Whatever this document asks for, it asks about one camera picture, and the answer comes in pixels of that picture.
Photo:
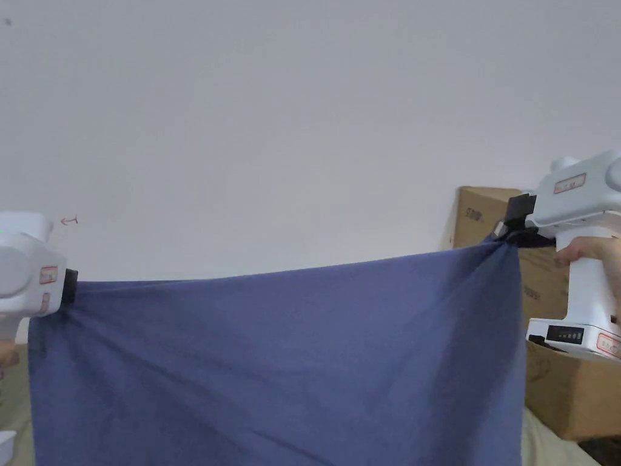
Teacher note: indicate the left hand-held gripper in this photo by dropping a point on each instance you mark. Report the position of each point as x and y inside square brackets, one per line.
[24, 272]

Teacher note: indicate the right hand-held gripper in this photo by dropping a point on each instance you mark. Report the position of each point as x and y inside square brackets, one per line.
[577, 199]

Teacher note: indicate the dark blue shirt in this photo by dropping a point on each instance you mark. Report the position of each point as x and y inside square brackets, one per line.
[271, 369]

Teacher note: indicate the person's right hand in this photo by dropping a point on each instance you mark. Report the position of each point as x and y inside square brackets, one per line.
[599, 247]

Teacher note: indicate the person's left hand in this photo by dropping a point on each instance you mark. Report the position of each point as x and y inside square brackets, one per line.
[7, 359]

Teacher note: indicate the closed brown carton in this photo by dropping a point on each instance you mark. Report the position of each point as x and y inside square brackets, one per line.
[478, 216]

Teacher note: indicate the open brown carton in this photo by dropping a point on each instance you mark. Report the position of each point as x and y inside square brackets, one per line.
[572, 393]

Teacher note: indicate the white plastic box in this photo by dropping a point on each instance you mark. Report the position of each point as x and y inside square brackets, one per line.
[7, 449]

